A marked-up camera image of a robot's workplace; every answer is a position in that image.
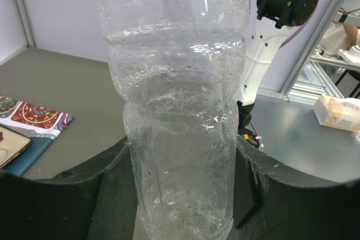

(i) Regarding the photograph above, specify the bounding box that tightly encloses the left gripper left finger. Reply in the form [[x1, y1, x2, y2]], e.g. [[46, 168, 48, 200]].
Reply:
[[1, 139, 137, 239]]

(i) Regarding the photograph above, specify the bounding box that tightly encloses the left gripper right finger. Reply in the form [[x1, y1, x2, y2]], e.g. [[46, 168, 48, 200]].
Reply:
[[233, 137, 359, 239]]

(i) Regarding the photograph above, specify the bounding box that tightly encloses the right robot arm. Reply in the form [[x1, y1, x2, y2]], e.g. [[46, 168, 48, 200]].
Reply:
[[234, 0, 319, 135]]

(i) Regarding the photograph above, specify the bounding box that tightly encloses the blue patterned placemat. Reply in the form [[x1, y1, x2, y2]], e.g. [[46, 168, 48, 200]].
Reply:
[[1, 96, 73, 176]]

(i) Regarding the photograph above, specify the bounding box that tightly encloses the square floral plate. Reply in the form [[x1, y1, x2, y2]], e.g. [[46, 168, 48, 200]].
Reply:
[[0, 125, 32, 168]]

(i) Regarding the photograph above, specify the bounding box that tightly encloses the white tissue box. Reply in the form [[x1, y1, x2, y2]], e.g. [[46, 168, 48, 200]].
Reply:
[[313, 95, 359, 133]]

